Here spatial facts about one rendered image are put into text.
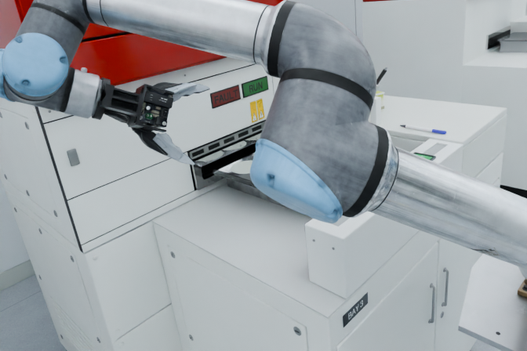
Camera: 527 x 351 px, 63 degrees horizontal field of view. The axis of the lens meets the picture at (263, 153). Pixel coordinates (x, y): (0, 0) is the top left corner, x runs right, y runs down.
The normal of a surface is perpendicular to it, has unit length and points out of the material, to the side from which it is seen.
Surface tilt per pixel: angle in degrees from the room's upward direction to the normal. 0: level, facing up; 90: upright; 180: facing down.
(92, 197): 90
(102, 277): 90
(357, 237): 90
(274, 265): 0
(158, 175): 90
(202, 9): 58
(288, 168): 52
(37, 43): 74
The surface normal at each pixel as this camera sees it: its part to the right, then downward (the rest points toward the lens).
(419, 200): 0.07, 0.23
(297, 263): -0.11, -0.92
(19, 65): 0.50, -0.04
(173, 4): -0.18, -0.14
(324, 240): -0.70, 0.33
